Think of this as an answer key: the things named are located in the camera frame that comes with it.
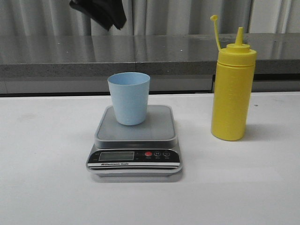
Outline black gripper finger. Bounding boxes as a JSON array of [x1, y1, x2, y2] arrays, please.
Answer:
[[69, 0, 127, 30]]

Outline light blue plastic cup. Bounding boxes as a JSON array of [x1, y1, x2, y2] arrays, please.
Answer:
[[107, 72, 150, 126]]

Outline yellow squeeze bottle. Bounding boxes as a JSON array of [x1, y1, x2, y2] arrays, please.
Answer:
[[210, 15, 257, 141]]

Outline silver electronic kitchen scale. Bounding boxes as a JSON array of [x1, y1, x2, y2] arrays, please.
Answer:
[[86, 105, 183, 177]]

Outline grey stone counter ledge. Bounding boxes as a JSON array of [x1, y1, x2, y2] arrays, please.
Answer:
[[0, 32, 300, 79]]

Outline grey pleated curtain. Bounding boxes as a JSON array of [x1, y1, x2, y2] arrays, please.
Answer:
[[0, 0, 300, 36]]

